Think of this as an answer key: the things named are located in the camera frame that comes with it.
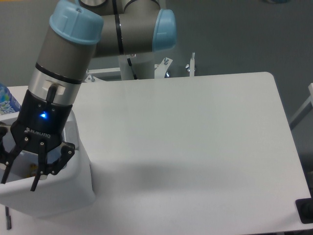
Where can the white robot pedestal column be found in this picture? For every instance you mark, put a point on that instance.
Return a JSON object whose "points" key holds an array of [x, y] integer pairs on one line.
{"points": [[137, 66]]}

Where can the small black strip on table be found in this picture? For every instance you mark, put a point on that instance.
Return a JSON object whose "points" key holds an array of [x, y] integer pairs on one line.
{"points": [[8, 219]]}

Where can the white plastic trash can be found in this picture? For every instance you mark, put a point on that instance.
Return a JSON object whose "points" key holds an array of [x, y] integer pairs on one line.
{"points": [[69, 190]]}

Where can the blue labelled water bottle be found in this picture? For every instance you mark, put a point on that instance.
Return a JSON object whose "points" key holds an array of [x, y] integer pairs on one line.
{"points": [[8, 104]]}

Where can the white pedestal foot bracket left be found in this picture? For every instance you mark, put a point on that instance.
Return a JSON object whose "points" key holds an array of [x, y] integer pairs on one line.
{"points": [[97, 75]]}

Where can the white pedestal foot bracket middle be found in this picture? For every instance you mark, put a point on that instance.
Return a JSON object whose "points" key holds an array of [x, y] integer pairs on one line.
{"points": [[162, 69]]}

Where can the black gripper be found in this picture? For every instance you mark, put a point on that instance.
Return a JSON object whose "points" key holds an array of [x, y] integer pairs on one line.
{"points": [[38, 129]]}

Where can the white pedestal foot bracket right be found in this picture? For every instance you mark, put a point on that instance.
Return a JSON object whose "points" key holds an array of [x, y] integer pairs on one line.
{"points": [[191, 67]]}

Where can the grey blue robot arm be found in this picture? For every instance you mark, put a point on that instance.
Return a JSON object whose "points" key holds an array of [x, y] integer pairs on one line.
{"points": [[77, 32]]}

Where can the black clamp at table edge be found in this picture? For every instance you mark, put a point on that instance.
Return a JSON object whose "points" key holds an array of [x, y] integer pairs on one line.
{"points": [[305, 210]]}

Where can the colourful snack packet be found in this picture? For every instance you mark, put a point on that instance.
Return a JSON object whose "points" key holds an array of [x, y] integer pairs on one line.
{"points": [[33, 168]]}

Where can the white pedestal foot bracket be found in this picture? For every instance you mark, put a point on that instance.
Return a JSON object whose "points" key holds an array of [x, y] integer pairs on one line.
{"points": [[162, 69], [97, 75], [191, 67]]}

